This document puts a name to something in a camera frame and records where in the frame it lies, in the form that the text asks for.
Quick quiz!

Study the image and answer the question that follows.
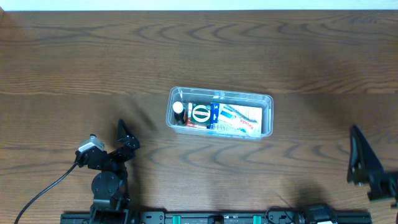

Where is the dark bottle white cap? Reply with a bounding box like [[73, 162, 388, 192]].
[[172, 101, 187, 125]]

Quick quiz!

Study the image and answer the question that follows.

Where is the red medicine box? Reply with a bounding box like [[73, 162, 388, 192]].
[[186, 103, 207, 129]]

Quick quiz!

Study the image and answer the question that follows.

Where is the green Zam-Buk box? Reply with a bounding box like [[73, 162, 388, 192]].
[[191, 103, 211, 126]]

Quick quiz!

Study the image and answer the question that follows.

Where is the clear plastic container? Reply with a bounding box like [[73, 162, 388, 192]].
[[165, 86, 274, 139]]

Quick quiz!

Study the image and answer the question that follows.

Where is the blue cooling patch box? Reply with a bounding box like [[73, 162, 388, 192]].
[[208, 101, 264, 134]]

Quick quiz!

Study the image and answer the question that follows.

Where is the white Panadol box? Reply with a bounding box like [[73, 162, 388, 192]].
[[217, 104, 264, 134]]

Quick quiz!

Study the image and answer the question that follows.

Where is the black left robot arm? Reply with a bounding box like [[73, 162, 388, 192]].
[[88, 119, 140, 224]]

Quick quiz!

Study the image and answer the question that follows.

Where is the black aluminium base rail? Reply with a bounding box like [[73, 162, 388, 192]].
[[60, 210, 373, 224]]

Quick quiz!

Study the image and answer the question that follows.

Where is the black left camera cable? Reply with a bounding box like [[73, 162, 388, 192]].
[[14, 161, 78, 224]]

